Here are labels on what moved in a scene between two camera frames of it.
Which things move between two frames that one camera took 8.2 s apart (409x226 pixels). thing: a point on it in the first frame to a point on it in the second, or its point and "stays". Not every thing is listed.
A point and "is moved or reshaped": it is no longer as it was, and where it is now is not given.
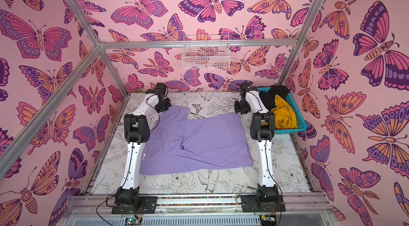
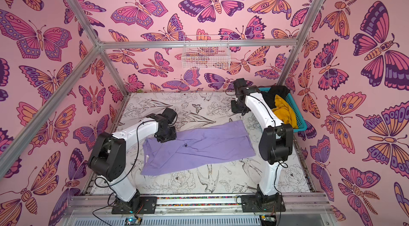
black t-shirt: [268, 98] stays
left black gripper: [168, 101] to [161, 138]
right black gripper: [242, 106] stays
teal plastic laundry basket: [301, 123] stays
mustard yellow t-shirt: [284, 116] stays
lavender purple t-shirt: [178, 143] is moved or reshaped
